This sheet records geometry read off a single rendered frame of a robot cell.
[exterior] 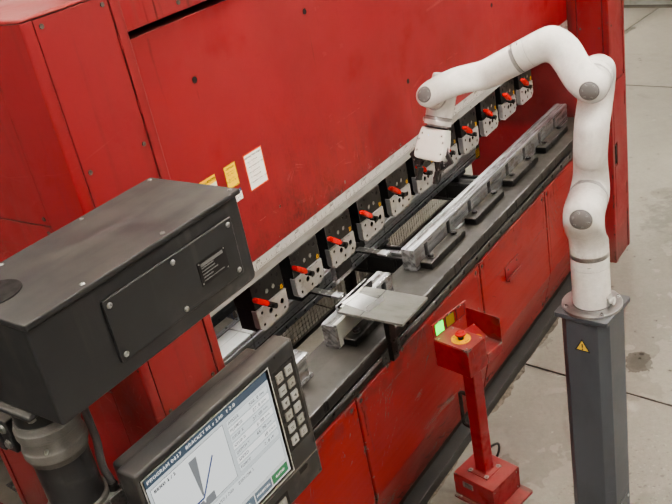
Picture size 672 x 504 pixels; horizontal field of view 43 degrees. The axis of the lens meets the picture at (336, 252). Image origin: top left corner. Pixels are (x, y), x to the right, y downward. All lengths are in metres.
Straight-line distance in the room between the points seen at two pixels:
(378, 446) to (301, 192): 1.00
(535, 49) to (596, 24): 2.13
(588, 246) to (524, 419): 1.47
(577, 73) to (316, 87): 0.81
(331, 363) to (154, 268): 1.55
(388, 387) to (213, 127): 1.24
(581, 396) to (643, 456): 0.86
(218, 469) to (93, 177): 0.65
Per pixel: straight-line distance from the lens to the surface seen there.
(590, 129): 2.55
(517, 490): 3.64
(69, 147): 1.80
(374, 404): 3.07
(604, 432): 3.06
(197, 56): 2.34
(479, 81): 2.55
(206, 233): 1.56
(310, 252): 2.77
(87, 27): 1.83
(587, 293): 2.78
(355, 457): 3.04
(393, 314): 2.92
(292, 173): 2.66
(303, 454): 1.90
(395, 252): 3.62
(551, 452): 3.82
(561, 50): 2.49
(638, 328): 4.55
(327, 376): 2.90
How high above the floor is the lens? 2.53
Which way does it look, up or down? 27 degrees down
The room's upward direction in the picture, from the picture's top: 12 degrees counter-clockwise
